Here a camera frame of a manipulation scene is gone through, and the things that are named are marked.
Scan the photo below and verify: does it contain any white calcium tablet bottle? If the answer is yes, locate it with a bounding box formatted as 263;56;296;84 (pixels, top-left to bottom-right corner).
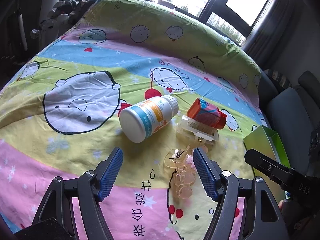
119;95;179;143

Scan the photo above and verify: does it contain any green cardboard box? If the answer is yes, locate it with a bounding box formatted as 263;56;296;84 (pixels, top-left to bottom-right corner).
243;125;291;202

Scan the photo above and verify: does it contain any dark grey sofa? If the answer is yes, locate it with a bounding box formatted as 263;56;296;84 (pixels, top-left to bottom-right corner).
258;70;319;175

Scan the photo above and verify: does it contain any colourful cartoon bed sheet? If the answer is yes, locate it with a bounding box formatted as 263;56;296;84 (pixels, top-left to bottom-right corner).
1;0;265;239

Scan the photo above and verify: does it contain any patterned cushion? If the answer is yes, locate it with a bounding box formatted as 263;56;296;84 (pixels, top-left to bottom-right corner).
264;69;292;89

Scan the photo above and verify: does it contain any dark curtain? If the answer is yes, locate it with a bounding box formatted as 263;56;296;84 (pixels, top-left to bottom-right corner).
241;0;303;69

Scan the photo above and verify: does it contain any grey plush toy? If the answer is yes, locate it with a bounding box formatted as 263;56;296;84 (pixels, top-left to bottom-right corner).
30;0;89;40

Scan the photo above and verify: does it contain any black window frame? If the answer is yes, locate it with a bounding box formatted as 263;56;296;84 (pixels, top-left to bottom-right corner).
85;0;273;34

